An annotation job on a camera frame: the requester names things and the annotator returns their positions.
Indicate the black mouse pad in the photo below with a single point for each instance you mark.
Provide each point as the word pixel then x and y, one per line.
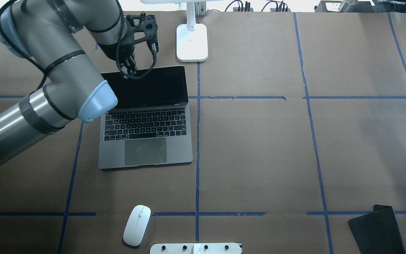
pixel 378 232

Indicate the white computer mouse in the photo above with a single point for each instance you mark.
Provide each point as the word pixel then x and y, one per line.
pixel 136 225

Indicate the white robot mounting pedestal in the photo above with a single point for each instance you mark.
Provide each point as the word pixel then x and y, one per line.
pixel 197 248

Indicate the grey laptop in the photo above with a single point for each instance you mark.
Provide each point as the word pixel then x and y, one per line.
pixel 151 124

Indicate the white desk lamp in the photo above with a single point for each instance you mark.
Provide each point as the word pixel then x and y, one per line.
pixel 192 37

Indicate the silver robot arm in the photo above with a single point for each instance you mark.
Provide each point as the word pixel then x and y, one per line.
pixel 41 31

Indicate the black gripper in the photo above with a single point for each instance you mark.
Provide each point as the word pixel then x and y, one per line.
pixel 112 52

